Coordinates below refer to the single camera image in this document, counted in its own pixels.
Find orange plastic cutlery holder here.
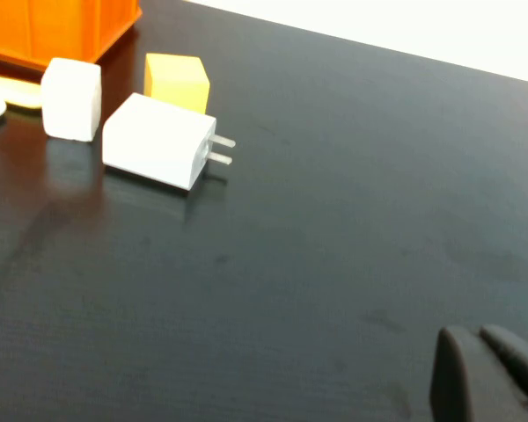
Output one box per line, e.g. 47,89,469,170
0,0,143,71

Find yellow foam cube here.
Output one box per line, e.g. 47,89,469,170
143,53,211,115

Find white charger plug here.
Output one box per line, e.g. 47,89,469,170
100,91,237,193

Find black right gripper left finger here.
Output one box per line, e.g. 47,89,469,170
429,325,528,422

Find yellow plastic knife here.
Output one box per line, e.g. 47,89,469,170
0,73,43,111

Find white foam cube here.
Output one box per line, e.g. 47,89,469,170
40,56,103,143

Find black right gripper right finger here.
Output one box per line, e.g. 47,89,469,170
479,324,528,412

